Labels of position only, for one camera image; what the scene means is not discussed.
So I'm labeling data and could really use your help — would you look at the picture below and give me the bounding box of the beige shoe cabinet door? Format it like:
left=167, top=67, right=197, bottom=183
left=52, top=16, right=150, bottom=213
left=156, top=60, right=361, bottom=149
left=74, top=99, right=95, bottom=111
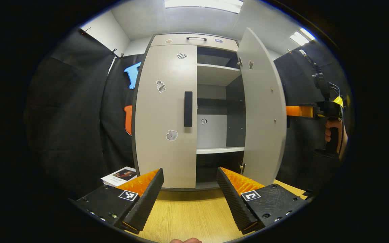
left=237, top=28, right=288, bottom=186
left=132, top=45, right=198, bottom=189

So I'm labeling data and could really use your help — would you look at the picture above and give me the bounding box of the beige double-door shoe cabinet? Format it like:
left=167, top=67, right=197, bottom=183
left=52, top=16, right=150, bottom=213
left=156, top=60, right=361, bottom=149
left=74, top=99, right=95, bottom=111
left=132, top=33, right=247, bottom=191

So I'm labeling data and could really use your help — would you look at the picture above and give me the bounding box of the black backdrop cloth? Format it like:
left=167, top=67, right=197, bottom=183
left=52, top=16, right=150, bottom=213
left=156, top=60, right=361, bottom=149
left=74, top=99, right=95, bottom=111
left=24, top=29, right=354, bottom=199

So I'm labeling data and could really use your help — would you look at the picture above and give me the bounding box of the white book with portrait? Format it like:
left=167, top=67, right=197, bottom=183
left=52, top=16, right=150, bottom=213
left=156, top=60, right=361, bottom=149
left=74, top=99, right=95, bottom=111
left=101, top=167, right=137, bottom=187

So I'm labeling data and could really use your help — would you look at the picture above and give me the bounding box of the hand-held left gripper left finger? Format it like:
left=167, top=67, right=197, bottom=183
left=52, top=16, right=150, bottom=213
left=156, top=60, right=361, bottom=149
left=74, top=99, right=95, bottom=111
left=70, top=168, right=164, bottom=235

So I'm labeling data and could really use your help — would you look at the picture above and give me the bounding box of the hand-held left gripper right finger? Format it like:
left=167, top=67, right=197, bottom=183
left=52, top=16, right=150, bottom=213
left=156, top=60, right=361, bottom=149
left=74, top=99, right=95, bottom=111
left=217, top=167, right=308, bottom=235

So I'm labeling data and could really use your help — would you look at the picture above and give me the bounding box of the large ceiling light panel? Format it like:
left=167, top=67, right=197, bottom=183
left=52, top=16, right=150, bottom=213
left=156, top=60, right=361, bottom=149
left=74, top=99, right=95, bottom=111
left=164, top=0, right=244, bottom=14

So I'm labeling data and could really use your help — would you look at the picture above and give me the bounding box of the small ceiling light panel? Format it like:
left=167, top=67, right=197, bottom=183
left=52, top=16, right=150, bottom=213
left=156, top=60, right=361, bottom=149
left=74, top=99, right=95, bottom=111
left=289, top=28, right=316, bottom=46

